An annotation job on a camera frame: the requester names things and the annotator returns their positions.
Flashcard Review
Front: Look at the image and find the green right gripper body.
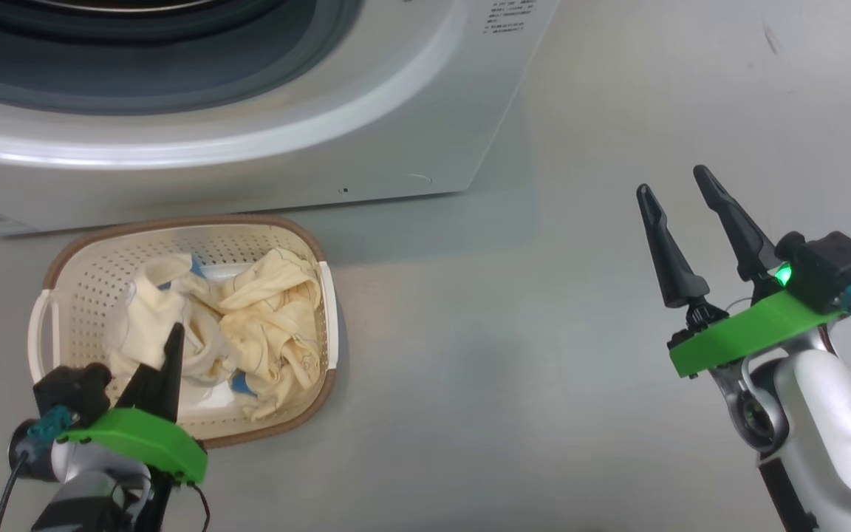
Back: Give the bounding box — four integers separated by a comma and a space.
668, 270, 847, 379

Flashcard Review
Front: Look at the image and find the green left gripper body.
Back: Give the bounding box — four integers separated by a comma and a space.
56, 406, 208, 485

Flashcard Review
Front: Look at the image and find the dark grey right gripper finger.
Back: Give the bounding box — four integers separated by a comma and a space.
694, 165, 778, 283
637, 184, 711, 309

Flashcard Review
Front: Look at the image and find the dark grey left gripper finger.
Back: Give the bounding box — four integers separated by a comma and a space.
158, 323, 186, 423
117, 325, 173, 419

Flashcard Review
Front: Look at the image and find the pale cream baby garment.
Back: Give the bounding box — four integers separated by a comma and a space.
104, 253, 230, 385

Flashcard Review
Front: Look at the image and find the yellow cream printed baby garment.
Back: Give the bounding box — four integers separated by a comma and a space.
189, 248, 323, 422

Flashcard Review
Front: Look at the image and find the white front-load washing machine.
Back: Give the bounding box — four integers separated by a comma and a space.
0, 0, 559, 237

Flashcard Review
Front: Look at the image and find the cream perforated laundry basket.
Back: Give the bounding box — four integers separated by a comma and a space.
28, 214, 339, 449

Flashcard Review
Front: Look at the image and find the left cable with teal connector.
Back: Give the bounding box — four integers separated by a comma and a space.
0, 405, 73, 532

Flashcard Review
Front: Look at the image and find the thin black left gripper cable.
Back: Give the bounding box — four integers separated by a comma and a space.
189, 484, 212, 532

